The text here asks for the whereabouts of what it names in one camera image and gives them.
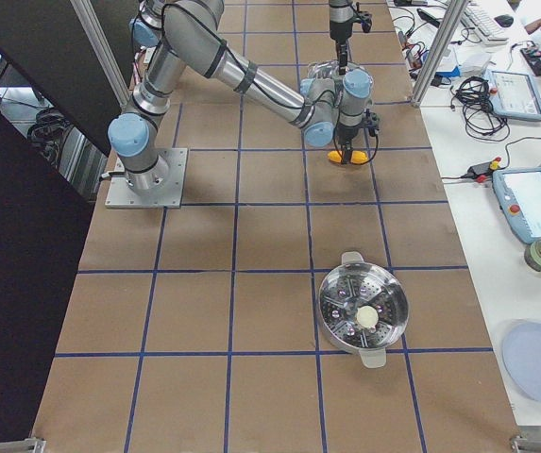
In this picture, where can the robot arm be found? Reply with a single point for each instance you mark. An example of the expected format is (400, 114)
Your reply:
(331, 105)
(341, 21)

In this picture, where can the near teach pendant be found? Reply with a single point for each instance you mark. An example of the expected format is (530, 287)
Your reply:
(519, 194)

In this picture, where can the white keyboard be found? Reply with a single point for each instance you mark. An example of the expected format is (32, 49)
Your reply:
(485, 27)

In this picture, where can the blue plate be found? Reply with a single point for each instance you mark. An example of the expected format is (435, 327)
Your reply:
(521, 354)

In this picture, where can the yellow corn cob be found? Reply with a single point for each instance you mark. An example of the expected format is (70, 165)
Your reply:
(341, 157)

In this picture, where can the steel steamer pot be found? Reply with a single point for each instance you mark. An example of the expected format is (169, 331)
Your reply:
(354, 283)

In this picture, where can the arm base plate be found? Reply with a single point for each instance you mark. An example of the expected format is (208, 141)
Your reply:
(161, 186)

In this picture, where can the far teach pendant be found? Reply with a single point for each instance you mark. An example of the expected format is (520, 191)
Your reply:
(513, 95)

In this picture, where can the aluminium frame post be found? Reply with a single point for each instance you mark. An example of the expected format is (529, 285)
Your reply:
(445, 31)

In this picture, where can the white bun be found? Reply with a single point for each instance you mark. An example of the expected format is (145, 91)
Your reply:
(367, 317)

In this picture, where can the teach pendant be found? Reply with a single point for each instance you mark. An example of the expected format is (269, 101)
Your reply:
(513, 95)
(519, 194)

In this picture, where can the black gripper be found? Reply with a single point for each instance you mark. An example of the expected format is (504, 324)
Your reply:
(346, 133)
(340, 28)

